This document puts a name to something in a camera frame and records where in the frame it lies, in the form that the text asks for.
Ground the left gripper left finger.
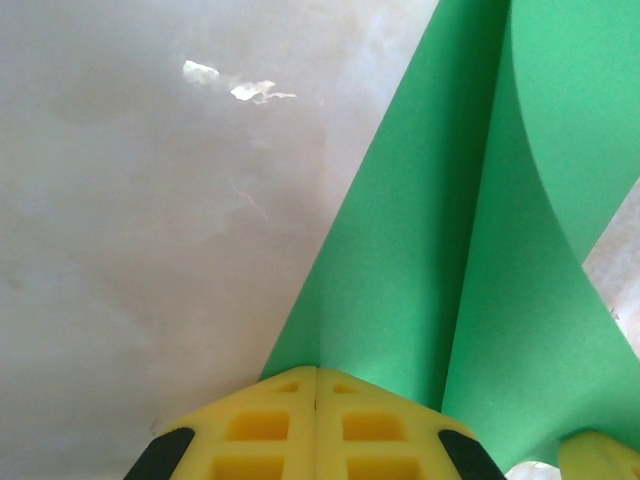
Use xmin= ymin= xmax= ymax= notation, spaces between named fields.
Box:
xmin=124 ymin=366 xmax=317 ymax=480

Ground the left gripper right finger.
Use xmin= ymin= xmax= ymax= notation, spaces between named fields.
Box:
xmin=315 ymin=368 xmax=506 ymax=480

